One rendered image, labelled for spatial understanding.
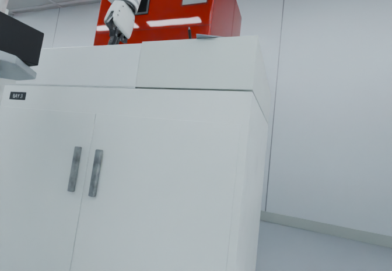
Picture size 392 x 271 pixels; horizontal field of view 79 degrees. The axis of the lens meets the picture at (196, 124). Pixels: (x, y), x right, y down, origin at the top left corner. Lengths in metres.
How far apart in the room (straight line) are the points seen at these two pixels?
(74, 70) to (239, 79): 0.57
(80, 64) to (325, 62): 2.47
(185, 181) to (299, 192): 2.16
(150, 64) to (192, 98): 0.18
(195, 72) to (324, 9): 2.61
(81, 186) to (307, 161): 2.26
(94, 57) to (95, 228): 0.54
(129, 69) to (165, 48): 0.13
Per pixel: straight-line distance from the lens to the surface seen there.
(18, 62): 0.72
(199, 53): 0.69
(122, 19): 0.95
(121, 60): 0.82
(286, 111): 2.75
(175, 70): 0.70
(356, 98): 2.85
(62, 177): 0.90
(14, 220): 1.07
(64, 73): 0.97
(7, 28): 0.74
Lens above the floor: 0.66
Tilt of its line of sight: 6 degrees up
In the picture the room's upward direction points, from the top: 7 degrees clockwise
